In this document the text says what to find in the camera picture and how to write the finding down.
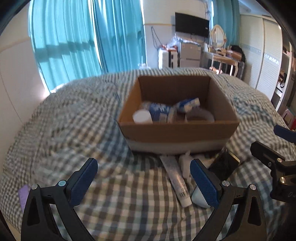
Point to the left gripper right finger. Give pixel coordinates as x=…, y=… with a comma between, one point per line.
x=249, y=220

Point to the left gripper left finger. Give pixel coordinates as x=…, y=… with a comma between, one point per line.
x=38, y=220

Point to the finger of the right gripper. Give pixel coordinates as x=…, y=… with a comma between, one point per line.
x=285, y=133
x=270, y=157

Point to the pale blue oval object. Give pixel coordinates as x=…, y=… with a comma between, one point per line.
x=198, y=198

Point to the white tube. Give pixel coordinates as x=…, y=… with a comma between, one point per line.
x=175, y=175

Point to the white plush toy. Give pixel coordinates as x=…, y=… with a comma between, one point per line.
x=184, y=163

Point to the blue Vinda tissue pack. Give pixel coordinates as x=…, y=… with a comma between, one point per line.
x=185, y=106

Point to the white plastic bottle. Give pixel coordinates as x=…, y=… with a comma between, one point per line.
x=142, y=116

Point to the black flat object on bed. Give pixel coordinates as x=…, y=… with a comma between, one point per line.
x=224, y=165

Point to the white louvered wardrobe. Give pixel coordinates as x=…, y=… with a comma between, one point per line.
x=261, y=42

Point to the round tape roll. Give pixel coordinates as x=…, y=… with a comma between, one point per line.
x=200, y=114

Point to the wooden chair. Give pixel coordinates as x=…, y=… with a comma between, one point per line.
x=225, y=60

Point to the grey checked bed quilt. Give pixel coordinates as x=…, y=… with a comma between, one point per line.
x=131, y=197

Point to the brown cardboard box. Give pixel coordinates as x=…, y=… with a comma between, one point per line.
x=195, y=135

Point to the oval vanity mirror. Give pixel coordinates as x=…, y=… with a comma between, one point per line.
x=217, y=37

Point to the small silver refrigerator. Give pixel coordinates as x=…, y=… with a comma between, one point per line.
x=189, y=55

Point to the teal right curtain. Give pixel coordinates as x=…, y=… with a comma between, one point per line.
x=227, y=16

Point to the water bottle blue label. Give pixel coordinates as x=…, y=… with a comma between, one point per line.
x=160, y=112

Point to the white suitcase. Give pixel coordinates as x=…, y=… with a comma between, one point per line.
x=167, y=58

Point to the teal window curtain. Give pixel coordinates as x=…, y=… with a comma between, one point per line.
x=78, y=39

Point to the black wall television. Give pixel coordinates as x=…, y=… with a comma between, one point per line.
x=192, y=25

